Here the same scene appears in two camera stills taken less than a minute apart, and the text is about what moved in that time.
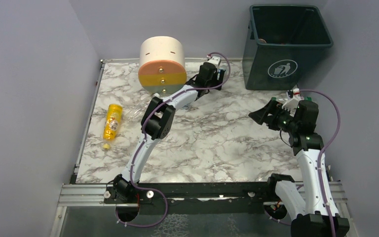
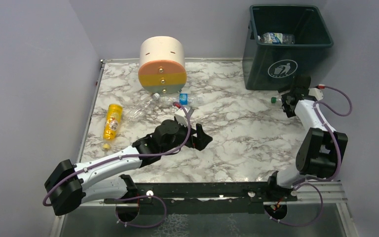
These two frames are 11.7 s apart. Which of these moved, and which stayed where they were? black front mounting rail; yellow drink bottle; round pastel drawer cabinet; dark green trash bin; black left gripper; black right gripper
Moved: black right gripper; black left gripper
Stayed: dark green trash bin; yellow drink bottle; black front mounting rail; round pastel drawer cabinet
